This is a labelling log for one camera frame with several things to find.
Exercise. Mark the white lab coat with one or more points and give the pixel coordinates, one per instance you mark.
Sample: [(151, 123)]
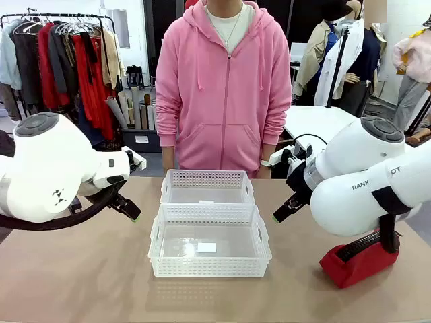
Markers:
[(336, 67)]

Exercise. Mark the grey hanging coat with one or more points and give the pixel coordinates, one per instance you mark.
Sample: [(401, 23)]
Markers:
[(62, 64)]

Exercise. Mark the beige hanging garment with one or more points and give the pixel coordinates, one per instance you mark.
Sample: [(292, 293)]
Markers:
[(111, 64)]

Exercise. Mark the black tripod pole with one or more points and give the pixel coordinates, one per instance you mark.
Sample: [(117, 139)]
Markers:
[(337, 64)]

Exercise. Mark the grey trousers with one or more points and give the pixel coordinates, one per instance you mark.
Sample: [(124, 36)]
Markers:
[(409, 101)]

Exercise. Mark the person's left forearm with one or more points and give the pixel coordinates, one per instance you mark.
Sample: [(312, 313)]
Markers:
[(277, 128)]

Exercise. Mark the long red hanging dress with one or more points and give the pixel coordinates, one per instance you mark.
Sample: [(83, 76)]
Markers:
[(97, 107)]

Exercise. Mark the grey storage box with label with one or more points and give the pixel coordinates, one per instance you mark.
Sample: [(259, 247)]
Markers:
[(141, 139)]

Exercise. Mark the red pencil case black zipper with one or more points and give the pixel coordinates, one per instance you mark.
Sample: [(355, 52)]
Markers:
[(353, 269)]

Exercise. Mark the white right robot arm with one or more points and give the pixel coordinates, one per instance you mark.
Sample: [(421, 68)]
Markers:
[(353, 151)]

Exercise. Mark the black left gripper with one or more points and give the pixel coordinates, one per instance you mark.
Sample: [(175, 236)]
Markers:
[(118, 201)]

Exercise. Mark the black hat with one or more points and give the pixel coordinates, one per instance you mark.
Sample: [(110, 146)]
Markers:
[(338, 10)]

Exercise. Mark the left clear plastic basket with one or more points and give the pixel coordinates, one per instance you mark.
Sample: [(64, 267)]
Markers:
[(208, 259)]

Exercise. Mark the pink zip hoodie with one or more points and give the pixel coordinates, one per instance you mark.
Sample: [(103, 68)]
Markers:
[(208, 101)]

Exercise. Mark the red hanging jacket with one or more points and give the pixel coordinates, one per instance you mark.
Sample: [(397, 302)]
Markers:
[(47, 74)]

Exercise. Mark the dark grey hanging garment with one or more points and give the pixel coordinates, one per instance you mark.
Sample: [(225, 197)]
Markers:
[(28, 67)]

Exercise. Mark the white background table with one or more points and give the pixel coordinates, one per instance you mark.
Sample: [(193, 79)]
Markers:
[(316, 119)]

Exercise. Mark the black hanging scarf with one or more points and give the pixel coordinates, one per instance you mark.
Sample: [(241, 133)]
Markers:
[(89, 57)]

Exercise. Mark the person's left hand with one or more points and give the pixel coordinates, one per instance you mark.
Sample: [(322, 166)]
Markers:
[(264, 172)]

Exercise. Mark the right clear plastic basket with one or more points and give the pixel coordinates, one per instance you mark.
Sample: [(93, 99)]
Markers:
[(207, 180)]

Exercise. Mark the person's right forearm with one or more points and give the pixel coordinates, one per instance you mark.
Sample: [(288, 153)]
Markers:
[(168, 124)]

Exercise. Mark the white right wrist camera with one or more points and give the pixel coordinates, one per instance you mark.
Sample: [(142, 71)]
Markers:
[(277, 156)]

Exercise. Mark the navy garment on mannequin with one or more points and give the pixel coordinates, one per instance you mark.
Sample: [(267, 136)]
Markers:
[(368, 60)]

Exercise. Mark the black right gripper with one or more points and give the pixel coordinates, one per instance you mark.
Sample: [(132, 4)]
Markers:
[(300, 183)]

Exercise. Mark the mannequin in pink fluffy top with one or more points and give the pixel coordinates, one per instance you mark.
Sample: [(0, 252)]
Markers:
[(417, 57)]

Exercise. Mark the white smart watch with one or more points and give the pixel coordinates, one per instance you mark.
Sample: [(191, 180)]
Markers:
[(266, 163)]

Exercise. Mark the white t-shirt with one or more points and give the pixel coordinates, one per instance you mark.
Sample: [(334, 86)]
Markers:
[(229, 27)]

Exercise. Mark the cream paper roll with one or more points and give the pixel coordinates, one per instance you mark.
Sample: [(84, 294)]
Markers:
[(136, 107)]

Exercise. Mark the black metal clothes rack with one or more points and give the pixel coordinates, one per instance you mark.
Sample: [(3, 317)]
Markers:
[(67, 15)]

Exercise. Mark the brown paper roll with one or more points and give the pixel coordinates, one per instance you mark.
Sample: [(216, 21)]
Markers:
[(147, 111)]

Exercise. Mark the mannequin in beige coat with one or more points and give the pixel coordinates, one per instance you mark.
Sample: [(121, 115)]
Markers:
[(311, 57)]

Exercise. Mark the light blue hanging shirt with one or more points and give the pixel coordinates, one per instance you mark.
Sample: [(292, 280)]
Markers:
[(7, 57)]

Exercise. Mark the clear plastic basket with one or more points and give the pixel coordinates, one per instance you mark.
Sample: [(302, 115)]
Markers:
[(207, 180), (208, 259)]

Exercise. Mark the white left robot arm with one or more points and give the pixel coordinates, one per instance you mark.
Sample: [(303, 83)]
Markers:
[(50, 168)]

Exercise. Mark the person's right hand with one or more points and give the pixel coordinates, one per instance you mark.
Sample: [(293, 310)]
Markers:
[(168, 158)]

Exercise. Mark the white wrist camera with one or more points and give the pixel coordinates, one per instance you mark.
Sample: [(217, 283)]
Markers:
[(136, 161), (277, 156)]

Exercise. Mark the grey paper roll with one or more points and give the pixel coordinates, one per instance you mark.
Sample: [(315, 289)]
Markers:
[(116, 112)]

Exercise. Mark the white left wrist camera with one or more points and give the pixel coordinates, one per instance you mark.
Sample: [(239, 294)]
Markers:
[(136, 161)]

